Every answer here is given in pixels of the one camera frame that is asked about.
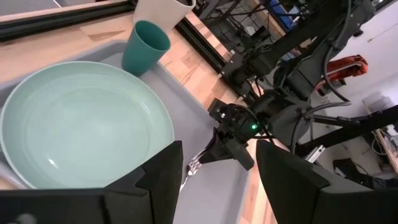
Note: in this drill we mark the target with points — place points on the grey plastic tray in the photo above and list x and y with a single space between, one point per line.
211 193

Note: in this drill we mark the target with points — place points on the white plant pot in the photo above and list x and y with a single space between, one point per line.
158 12

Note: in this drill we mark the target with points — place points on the black frame bar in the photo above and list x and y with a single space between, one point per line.
357 124

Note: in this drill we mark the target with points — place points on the pale green plate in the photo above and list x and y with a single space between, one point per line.
87 124

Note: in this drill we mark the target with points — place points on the teal plastic cup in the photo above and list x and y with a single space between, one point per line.
140 53

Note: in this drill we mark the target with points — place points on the blue crate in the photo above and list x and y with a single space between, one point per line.
280 14

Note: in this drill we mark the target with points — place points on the black table frame rail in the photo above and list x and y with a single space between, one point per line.
199 43
62 21

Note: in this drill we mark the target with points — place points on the orange machine part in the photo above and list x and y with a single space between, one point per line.
345 67

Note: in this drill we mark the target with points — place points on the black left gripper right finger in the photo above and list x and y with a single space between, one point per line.
311 199

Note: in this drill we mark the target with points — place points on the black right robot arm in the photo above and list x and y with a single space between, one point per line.
311 71

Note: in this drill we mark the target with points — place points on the silver aluminium bracket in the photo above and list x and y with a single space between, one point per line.
315 153

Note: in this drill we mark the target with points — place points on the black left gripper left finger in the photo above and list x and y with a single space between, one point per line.
140 199

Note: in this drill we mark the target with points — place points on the metal fork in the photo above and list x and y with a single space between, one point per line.
191 168

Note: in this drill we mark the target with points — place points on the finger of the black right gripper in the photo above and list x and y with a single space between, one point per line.
244 157
217 149

